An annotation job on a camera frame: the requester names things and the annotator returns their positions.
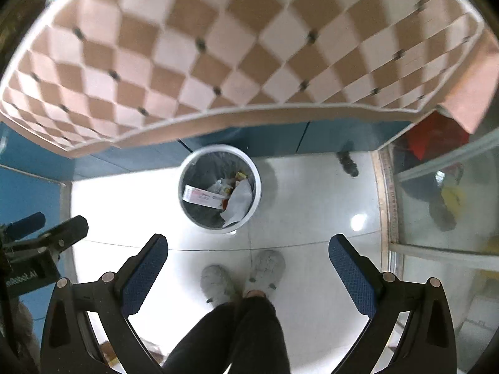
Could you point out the sliding glass door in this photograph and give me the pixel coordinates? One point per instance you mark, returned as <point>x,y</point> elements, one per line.
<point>448,241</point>

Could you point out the dark floor object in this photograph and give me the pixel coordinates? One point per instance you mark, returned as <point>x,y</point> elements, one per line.
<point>348,163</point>

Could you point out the white tissue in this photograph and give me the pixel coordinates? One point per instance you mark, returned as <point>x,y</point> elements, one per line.
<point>239,202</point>

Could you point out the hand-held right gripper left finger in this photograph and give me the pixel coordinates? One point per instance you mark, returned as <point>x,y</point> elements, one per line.
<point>146,268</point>

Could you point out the checkered pink brown tablecloth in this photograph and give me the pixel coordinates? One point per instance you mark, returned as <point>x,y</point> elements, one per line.
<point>249,39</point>

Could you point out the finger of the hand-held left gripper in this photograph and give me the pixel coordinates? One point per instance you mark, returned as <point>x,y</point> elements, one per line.
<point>27,224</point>
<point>70,230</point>

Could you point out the red bag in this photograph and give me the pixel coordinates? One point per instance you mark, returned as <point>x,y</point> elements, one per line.
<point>436,136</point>

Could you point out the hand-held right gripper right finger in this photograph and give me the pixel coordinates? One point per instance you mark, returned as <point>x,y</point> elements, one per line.
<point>351,270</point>

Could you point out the long white cardboard box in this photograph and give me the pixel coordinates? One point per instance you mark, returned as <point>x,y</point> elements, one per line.
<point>202,196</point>

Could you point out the person's black pants legs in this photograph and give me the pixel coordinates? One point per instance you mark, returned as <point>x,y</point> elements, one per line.
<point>241,339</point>

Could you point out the yellow cloth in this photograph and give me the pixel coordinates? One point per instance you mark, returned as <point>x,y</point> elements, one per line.
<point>454,196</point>

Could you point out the grey slipper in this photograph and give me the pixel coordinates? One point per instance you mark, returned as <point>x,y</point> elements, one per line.
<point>267,270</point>
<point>216,282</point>

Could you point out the round white trash bin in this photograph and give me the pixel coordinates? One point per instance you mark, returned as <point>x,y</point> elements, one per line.
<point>187,171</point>

